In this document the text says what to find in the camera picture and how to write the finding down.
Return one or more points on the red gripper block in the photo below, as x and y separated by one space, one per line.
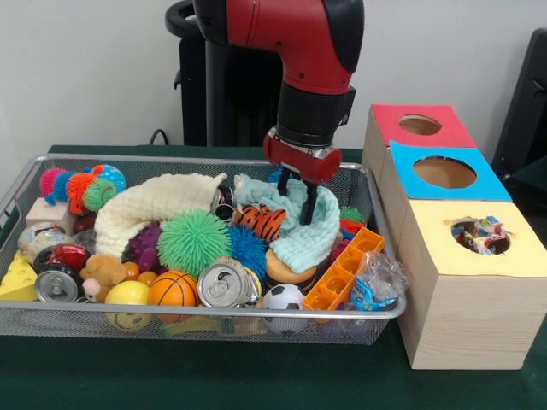
303 162

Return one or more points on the mint green waffle cloth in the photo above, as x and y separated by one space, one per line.
312 239

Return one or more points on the green spiky ball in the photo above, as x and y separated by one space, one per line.
194 243

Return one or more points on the cream waffle cloth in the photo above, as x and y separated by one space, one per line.
145 209

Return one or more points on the white colourful spotted cloth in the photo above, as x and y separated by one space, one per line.
483 235

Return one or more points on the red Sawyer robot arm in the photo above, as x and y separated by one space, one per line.
299 51

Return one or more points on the wooden three-hole box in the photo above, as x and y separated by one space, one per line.
470 316

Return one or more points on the clear mesh bin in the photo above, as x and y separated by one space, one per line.
51 320

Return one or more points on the orange tiger striped toy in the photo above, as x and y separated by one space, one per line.
263 222

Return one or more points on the round wooden disc toy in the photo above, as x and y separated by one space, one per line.
286 273

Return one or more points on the orange plastic gear toy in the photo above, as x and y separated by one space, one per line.
342 273

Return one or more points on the small soccer ball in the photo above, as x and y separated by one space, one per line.
284 299

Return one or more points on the silver drink can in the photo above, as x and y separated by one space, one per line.
224 286

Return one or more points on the clear plastic packet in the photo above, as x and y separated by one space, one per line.
380 282

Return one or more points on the small orange basketball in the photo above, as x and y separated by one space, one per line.
173 290

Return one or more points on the yellow ball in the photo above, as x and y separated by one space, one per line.
128 294

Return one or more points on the small brown teddy bear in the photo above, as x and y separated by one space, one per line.
104 270

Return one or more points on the black panel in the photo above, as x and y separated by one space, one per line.
526 111

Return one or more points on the yellow wedge block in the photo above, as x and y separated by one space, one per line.
17 280

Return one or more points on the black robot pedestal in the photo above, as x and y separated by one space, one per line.
231 102

